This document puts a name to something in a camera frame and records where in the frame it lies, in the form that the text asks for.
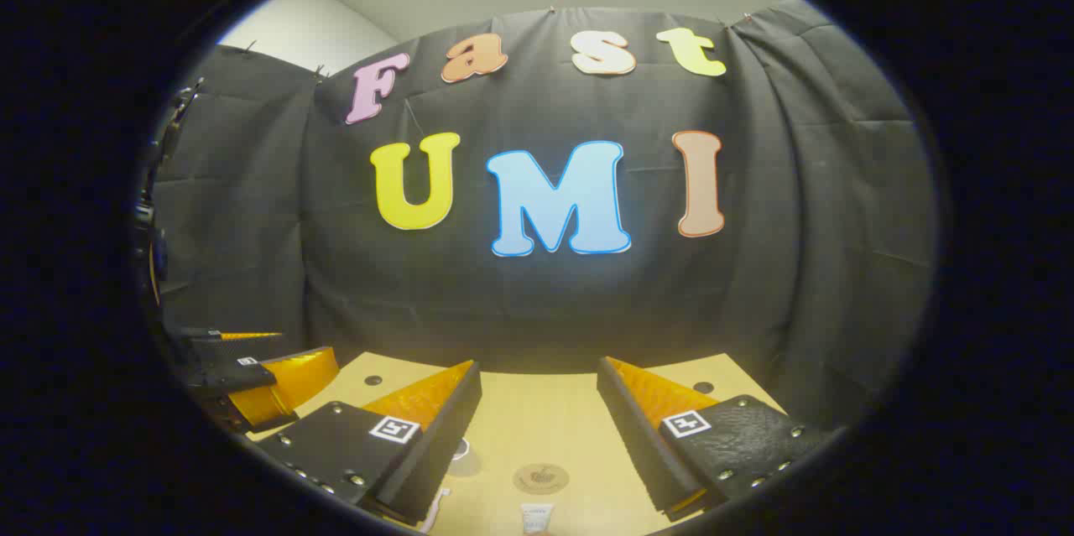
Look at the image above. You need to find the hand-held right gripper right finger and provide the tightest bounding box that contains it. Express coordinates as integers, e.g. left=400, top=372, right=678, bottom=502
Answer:
left=596, top=356, right=842, bottom=520

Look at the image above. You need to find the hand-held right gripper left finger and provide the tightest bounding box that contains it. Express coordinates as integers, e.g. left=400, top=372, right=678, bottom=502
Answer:
left=254, top=360, right=484, bottom=526

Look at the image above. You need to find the pink toothbrush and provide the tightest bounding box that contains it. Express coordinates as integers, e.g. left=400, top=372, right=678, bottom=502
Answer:
left=420, top=487, right=452, bottom=533

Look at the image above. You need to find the round wooden coaster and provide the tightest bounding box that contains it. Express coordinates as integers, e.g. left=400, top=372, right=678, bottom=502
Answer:
left=513, top=462, right=571, bottom=496

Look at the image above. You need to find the white toothpaste tube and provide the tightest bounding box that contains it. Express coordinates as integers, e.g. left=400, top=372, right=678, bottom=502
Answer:
left=520, top=502, right=556, bottom=535

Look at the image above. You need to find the light wooden desktop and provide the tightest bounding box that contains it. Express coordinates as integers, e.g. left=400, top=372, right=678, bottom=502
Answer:
left=252, top=350, right=790, bottom=536

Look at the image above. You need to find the black backdrop cloth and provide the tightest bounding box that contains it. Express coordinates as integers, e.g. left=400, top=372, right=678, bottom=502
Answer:
left=147, top=6, right=939, bottom=436

